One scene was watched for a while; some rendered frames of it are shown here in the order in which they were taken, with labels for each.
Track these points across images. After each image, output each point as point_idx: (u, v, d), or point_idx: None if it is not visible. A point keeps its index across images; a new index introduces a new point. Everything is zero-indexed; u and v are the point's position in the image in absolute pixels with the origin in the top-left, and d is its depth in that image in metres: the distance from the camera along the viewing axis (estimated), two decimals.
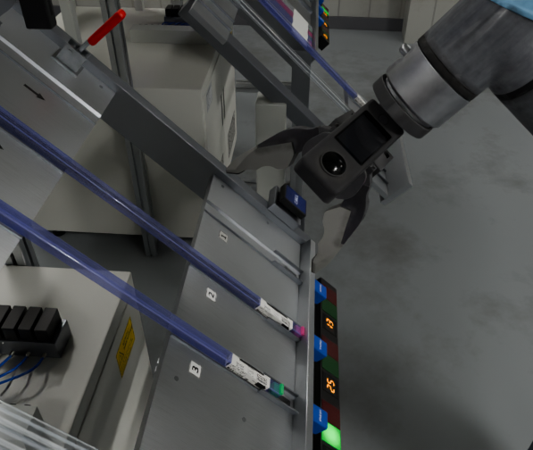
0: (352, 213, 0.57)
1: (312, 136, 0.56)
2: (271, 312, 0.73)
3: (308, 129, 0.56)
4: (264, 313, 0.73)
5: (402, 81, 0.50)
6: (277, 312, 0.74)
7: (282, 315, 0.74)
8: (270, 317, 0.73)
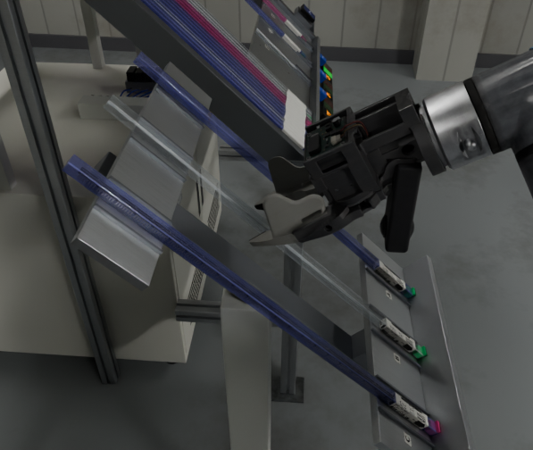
0: None
1: (354, 214, 0.56)
2: (407, 410, 0.62)
3: (353, 220, 0.55)
4: (399, 411, 0.63)
5: (462, 165, 0.54)
6: (412, 407, 0.63)
7: (417, 410, 0.64)
8: (405, 414, 0.63)
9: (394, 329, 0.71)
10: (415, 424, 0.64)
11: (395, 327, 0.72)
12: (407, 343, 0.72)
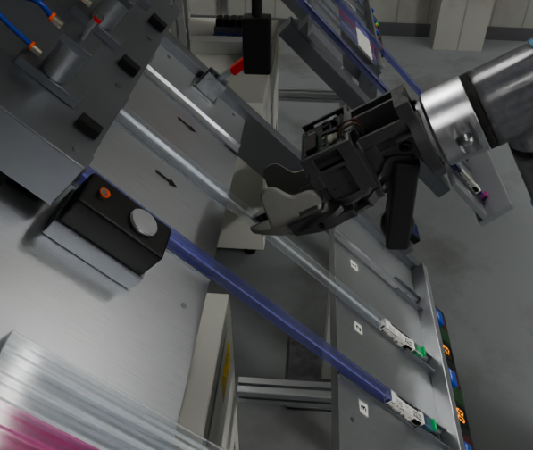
0: None
1: (349, 213, 0.56)
2: (469, 178, 1.02)
3: (347, 219, 0.55)
4: (463, 178, 1.02)
5: (461, 161, 0.53)
6: (470, 178, 1.03)
7: (473, 181, 1.04)
8: (467, 181, 1.02)
9: (393, 330, 0.71)
10: (472, 189, 1.04)
11: (394, 328, 0.71)
12: (406, 343, 0.72)
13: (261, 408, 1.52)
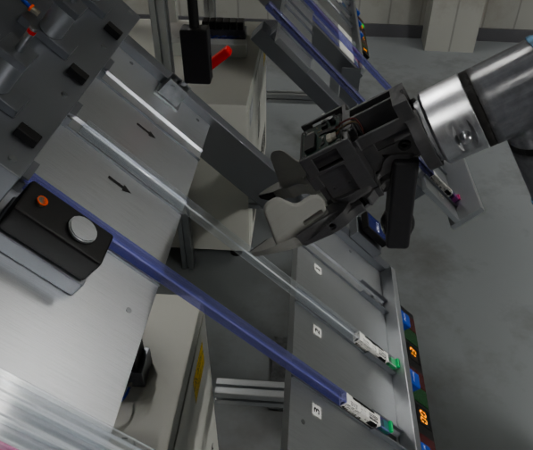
0: None
1: (356, 211, 0.55)
2: (440, 180, 1.03)
3: (356, 215, 0.55)
4: (436, 181, 1.03)
5: (460, 159, 0.53)
6: (443, 181, 1.04)
7: (445, 184, 1.04)
8: (439, 184, 1.03)
9: (367, 343, 0.73)
10: (445, 192, 1.04)
11: (368, 340, 0.73)
12: (380, 355, 0.74)
13: (243, 409, 1.53)
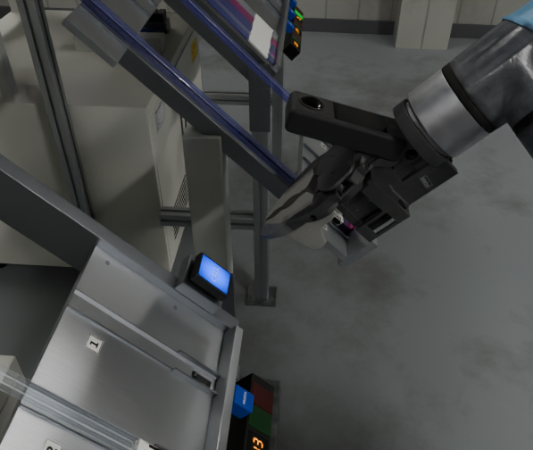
0: (311, 204, 0.56)
1: (328, 154, 0.60)
2: None
3: (327, 152, 0.61)
4: None
5: (416, 87, 0.52)
6: None
7: (334, 210, 0.82)
8: None
9: None
10: (332, 220, 0.82)
11: None
12: None
13: None
